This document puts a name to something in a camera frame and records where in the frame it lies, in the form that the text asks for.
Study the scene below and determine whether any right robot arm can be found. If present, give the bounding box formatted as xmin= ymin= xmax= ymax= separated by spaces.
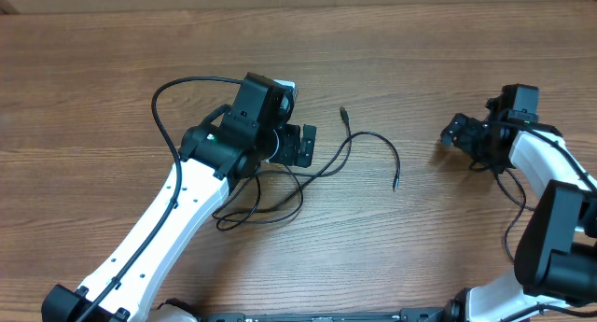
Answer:
xmin=435 ymin=84 xmax=596 ymax=321

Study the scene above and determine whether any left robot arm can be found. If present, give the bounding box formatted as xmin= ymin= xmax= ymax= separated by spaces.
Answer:
xmin=41 ymin=73 xmax=315 ymax=322

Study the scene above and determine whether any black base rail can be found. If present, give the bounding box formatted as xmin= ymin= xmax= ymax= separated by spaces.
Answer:
xmin=156 ymin=293 xmax=467 ymax=322

